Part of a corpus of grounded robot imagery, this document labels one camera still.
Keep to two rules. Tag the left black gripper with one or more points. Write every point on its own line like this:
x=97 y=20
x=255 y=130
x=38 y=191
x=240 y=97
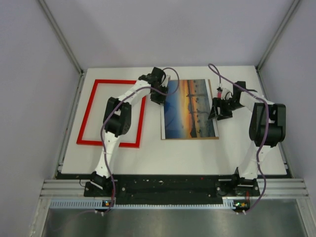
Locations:
x=160 y=99

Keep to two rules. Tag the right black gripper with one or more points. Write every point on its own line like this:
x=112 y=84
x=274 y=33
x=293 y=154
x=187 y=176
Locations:
x=218 y=102

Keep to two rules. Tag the red picture frame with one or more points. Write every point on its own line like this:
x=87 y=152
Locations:
x=102 y=89

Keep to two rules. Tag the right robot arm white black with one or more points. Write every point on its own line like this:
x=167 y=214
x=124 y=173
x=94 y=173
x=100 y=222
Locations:
x=252 y=128

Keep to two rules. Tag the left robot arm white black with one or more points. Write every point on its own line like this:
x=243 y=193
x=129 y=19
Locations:
x=118 y=120

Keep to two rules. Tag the sunset photo print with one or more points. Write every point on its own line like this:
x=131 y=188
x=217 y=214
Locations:
x=190 y=108

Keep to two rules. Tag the brown fibreboard backing board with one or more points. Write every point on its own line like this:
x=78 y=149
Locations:
x=210 y=85

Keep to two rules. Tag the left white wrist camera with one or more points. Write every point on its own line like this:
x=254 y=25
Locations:
x=165 y=81

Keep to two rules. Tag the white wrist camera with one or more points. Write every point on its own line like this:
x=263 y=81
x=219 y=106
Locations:
x=225 y=93
x=165 y=81

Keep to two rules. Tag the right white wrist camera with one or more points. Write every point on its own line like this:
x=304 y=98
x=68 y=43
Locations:
x=225 y=93

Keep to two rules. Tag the grey slotted cable duct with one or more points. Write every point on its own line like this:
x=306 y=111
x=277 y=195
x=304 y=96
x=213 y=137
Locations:
x=104 y=204

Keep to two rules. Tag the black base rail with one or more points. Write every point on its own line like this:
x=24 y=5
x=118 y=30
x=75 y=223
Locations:
x=172 y=189

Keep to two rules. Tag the left corner aluminium post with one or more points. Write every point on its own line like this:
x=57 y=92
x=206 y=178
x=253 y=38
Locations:
x=59 y=35

